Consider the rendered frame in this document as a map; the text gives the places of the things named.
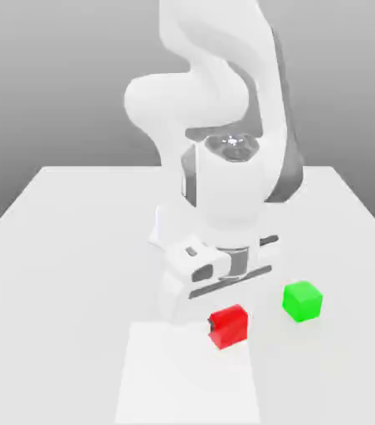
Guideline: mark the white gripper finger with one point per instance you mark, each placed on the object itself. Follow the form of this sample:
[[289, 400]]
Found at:
[[211, 326]]

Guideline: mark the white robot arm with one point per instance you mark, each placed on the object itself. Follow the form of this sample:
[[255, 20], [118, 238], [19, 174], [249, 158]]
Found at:
[[227, 199]]

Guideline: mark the small red cube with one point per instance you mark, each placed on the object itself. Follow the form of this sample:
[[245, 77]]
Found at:
[[230, 327]]

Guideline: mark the small green cube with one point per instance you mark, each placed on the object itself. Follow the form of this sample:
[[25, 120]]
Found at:
[[302, 301]]

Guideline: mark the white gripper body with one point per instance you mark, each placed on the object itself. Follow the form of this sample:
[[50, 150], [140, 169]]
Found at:
[[230, 280]]

